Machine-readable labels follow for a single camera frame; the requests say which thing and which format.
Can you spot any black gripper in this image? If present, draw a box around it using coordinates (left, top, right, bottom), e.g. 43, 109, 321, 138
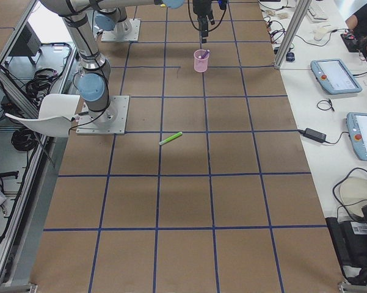
192, 0, 214, 43

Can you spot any purple highlighter pen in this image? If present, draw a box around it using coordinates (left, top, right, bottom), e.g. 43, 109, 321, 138
198, 49, 210, 59

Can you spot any pink mesh cup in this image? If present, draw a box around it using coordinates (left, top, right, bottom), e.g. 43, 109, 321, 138
194, 49, 210, 73

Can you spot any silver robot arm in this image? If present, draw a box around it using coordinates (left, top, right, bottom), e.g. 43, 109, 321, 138
95, 7, 132, 35
41, 0, 184, 126

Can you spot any white paper cup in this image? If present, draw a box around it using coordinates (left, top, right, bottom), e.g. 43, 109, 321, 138
313, 27, 330, 42

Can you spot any green highlighter pen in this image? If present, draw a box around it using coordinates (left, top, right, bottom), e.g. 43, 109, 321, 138
159, 131, 183, 146

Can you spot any far teach pendant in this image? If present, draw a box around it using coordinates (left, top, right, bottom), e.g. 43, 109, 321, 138
310, 59, 362, 95

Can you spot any teach pendant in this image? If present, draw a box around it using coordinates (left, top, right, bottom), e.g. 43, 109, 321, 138
346, 112, 367, 161
310, 59, 362, 95

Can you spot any black power adapter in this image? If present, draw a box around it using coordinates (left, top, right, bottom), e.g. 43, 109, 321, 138
297, 128, 326, 143

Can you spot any white plastic chair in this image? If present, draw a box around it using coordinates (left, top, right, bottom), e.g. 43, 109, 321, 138
5, 93, 80, 138

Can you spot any near teach pendant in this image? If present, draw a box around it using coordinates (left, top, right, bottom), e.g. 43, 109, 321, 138
346, 112, 367, 161

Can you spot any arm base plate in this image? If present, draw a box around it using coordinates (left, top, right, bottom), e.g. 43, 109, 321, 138
101, 18, 141, 43
76, 95, 129, 135

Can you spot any aluminium frame post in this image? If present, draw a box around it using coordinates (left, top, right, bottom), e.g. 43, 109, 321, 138
274, 0, 311, 70

